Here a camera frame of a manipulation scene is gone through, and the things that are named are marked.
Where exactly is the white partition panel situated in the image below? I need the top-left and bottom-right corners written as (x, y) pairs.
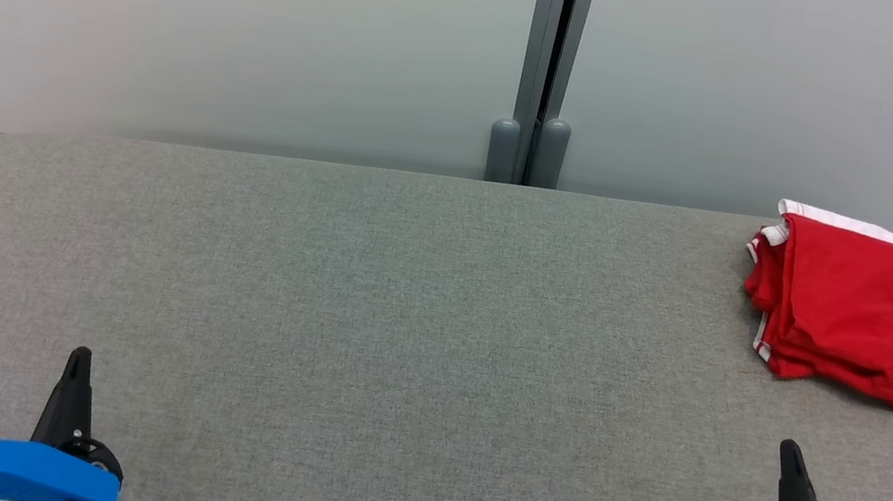
top-left (0, 0), bottom-right (544, 234)
top-left (546, 0), bottom-right (893, 283)

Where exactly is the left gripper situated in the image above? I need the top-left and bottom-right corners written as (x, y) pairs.
top-left (26, 341), bottom-right (146, 489)

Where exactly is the grey partition post with two feet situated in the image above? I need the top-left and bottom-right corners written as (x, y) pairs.
top-left (483, 0), bottom-right (598, 194)

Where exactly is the red shirt with white sleeves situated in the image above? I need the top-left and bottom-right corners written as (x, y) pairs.
top-left (721, 193), bottom-right (893, 420)

